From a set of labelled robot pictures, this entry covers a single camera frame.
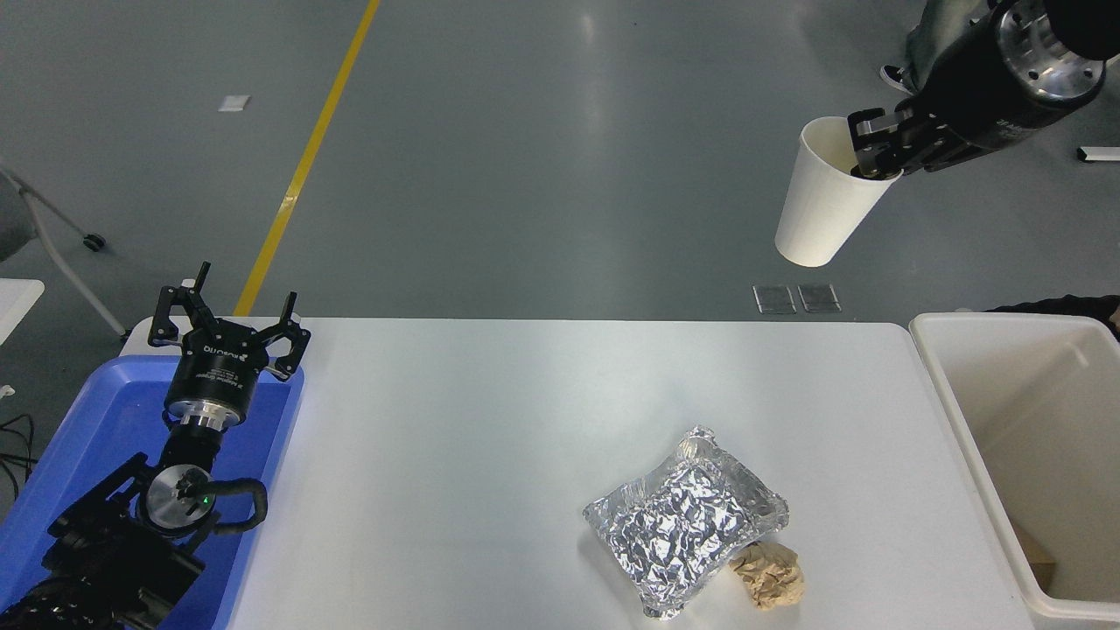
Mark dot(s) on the crumpled silver foil tray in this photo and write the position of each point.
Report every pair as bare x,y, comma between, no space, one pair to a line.
682,525

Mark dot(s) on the white flat bar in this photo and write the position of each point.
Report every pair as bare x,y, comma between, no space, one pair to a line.
1101,154

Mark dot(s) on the grey chair with caster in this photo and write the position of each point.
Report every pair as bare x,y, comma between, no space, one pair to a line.
94,242

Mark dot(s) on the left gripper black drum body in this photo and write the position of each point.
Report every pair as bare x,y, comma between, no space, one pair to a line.
214,367

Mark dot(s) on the black rounded object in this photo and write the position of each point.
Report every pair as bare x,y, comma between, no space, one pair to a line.
1085,304

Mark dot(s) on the large pale plastic bin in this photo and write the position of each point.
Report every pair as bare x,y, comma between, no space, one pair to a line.
1032,394

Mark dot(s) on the blue plastic tray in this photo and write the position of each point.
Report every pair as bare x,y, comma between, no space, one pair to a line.
96,411

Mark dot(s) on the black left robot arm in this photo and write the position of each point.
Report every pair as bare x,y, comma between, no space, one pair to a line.
105,560

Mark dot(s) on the white side table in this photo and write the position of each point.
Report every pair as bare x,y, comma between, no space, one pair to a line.
16,302

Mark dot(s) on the white paper cup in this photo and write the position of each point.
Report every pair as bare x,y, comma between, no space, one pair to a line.
818,210

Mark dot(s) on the person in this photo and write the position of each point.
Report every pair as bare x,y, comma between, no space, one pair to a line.
932,35

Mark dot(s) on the crumpled tan paper ball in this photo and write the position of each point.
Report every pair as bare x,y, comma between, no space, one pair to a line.
770,573

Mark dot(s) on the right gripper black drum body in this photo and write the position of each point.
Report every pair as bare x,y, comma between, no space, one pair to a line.
976,96

